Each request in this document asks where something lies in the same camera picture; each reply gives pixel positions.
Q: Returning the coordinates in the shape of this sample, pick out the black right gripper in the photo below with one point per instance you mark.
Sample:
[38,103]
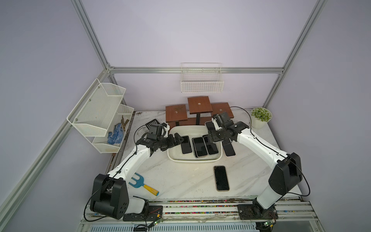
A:
[212,135]

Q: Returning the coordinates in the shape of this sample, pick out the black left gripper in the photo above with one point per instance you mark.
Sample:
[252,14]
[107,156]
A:
[171,143]

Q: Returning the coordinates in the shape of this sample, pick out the black phone grey case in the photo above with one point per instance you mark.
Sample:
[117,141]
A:
[228,148]

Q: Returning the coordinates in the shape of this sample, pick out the white plastic storage box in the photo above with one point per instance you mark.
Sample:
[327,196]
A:
[175,153]

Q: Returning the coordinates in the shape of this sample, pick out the black phone pink case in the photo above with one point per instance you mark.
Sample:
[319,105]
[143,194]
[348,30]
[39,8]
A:
[199,147]

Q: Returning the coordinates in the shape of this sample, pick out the black phone tan case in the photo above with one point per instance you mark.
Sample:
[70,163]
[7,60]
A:
[221,178]

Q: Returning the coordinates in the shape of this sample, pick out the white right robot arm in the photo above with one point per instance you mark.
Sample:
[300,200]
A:
[286,168]

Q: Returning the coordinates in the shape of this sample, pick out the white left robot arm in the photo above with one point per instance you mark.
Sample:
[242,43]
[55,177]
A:
[110,196]

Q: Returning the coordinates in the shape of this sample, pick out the black phone clear case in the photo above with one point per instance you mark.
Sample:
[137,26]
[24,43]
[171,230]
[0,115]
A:
[186,145]

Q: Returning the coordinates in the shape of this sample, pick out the black slotted scoop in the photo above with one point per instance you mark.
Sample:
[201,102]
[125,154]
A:
[152,122]

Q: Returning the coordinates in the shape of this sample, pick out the green plant white pot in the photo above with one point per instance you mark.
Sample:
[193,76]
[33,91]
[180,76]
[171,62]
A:
[260,117]

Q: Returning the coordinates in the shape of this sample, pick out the brown wooden tiered stand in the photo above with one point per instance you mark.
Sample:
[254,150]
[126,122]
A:
[199,111]

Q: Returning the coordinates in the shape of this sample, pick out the teal yellow garden fork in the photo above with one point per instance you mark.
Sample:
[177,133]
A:
[139,182]

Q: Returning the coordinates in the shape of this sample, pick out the brown twigs in shelf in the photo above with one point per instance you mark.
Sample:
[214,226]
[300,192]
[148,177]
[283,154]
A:
[124,122]

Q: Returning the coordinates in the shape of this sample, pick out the blue crumpled cloth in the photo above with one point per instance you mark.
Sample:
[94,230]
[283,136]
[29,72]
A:
[116,137]

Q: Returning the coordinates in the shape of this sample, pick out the white mesh two-tier shelf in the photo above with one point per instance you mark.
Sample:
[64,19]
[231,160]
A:
[97,113]

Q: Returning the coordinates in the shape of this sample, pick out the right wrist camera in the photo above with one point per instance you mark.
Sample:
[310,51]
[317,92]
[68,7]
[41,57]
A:
[222,121]

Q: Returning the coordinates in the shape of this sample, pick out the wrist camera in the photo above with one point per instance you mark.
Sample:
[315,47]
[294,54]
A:
[222,121]
[157,132]

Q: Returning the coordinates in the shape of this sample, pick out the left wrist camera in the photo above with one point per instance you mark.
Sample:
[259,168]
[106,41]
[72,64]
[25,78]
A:
[157,132]

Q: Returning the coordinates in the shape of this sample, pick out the white wire wall basket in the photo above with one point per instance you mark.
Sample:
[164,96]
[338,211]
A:
[201,78]

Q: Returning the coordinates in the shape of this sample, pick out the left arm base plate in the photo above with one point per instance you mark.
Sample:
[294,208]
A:
[149,214]

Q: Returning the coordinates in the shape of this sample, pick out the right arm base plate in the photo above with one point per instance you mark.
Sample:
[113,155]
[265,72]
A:
[256,211]

